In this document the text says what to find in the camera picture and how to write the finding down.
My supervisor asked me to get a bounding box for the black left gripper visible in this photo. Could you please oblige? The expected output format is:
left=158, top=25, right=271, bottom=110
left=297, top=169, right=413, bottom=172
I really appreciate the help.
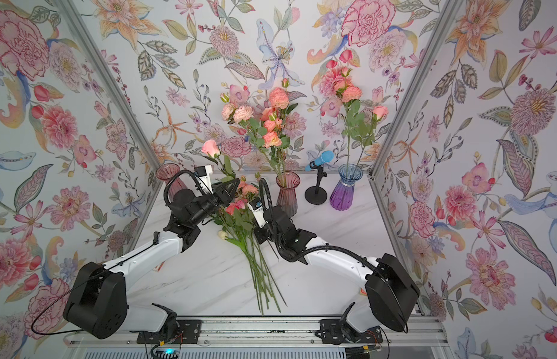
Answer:
left=189, top=180, right=240, bottom=227

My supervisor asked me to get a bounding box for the light pink rose stem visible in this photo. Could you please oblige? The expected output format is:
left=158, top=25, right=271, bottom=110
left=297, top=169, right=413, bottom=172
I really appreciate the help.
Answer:
left=201, top=139, right=236, bottom=181
left=356, top=106, right=389, bottom=167

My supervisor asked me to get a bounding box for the coral pink rose spray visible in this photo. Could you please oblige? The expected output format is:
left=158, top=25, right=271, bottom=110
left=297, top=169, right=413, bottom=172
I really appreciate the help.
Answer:
left=262, top=115, right=290, bottom=174

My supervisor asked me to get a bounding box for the pale pink peony stem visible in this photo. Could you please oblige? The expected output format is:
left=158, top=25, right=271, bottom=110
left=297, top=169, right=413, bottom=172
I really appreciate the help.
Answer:
left=220, top=93, right=274, bottom=172

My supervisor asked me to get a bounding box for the coral pink carnation stem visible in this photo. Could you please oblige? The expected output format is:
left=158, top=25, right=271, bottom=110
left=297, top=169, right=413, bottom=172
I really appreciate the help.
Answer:
left=263, top=87, right=306, bottom=139

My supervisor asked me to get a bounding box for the coral carnation spray stem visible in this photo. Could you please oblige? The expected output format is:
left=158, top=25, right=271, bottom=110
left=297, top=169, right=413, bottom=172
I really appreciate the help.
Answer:
left=320, top=61, right=369, bottom=165

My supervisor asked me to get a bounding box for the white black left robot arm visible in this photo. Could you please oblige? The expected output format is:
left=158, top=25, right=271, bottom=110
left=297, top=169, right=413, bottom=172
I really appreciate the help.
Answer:
left=63, top=170, right=240, bottom=341

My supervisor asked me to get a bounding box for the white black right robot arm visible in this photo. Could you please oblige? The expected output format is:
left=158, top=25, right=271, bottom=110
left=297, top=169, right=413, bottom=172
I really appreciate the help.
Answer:
left=248, top=178, right=421, bottom=340

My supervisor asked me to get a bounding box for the pink ribbed glass vase left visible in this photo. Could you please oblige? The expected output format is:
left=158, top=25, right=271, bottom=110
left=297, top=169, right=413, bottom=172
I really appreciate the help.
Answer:
left=156, top=163, right=187, bottom=201

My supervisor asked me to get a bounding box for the pink ribbed glass vase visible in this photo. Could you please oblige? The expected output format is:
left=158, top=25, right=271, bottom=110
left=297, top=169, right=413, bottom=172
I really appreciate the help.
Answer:
left=156, top=163, right=187, bottom=201
left=276, top=171, right=301, bottom=218

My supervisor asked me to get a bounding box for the bunch of artificial flowers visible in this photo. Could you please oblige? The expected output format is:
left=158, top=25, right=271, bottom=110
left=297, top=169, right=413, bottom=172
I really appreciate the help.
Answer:
left=213, top=176, right=284, bottom=315

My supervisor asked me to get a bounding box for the pink ribbed glass vase centre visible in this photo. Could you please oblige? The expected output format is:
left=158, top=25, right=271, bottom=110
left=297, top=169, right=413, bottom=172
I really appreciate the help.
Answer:
left=276, top=171, right=301, bottom=218

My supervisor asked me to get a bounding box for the blue purple glass vase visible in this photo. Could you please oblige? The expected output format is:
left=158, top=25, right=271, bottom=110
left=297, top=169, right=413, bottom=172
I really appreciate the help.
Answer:
left=329, top=164, right=363, bottom=211

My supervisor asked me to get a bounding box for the blue microphone on black stand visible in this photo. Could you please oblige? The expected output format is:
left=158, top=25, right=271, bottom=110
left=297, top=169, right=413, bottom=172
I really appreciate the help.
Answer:
left=305, top=150, right=335, bottom=205

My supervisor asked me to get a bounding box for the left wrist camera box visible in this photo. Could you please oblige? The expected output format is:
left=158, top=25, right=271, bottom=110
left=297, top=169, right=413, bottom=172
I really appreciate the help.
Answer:
left=195, top=165, right=213, bottom=192

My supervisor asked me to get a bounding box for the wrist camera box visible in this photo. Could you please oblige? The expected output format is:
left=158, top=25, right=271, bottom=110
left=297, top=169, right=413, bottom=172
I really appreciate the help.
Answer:
left=195, top=165, right=213, bottom=192
left=248, top=197, right=266, bottom=228

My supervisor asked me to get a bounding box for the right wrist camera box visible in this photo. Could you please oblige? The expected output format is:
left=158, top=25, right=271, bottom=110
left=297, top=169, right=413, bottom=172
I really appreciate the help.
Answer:
left=248, top=197, right=266, bottom=228

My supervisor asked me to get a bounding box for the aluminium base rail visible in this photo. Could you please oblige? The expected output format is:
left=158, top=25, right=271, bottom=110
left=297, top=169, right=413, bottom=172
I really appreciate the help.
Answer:
left=63, top=316, right=453, bottom=358

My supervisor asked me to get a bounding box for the left corner aluminium post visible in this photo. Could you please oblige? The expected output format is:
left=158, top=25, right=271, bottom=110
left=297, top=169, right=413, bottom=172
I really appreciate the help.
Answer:
left=54, top=0, right=160, bottom=171

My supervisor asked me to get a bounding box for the corner aluminium post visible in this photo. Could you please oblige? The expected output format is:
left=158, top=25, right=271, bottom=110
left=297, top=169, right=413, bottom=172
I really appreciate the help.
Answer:
left=369, top=1, right=460, bottom=181
left=54, top=0, right=160, bottom=171

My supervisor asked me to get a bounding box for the right corner aluminium post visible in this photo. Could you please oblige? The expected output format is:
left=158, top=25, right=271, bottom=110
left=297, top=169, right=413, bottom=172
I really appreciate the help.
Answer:
left=369, top=1, right=460, bottom=181

